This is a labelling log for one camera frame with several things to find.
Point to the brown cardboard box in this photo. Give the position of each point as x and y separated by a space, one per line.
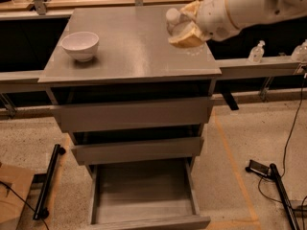
16 183

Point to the clear sanitizer pump bottle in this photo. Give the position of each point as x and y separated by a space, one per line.
257 52

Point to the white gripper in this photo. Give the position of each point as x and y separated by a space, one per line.
212 16

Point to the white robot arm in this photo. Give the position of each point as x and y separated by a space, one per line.
247 13

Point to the grey top drawer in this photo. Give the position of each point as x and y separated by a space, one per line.
130 115

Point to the grey middle drawer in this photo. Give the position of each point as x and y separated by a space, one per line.
137 151

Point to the white ceramic bowl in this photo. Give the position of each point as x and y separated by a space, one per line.
81 46

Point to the grey open bottom drawer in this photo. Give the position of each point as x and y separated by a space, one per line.
147 195

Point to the clear plastic water bottle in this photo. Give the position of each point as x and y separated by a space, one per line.
177 22

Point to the grey metal rail frame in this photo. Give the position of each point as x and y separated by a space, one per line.
255 67

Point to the grey drawer cabinet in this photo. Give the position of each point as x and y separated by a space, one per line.
132 92

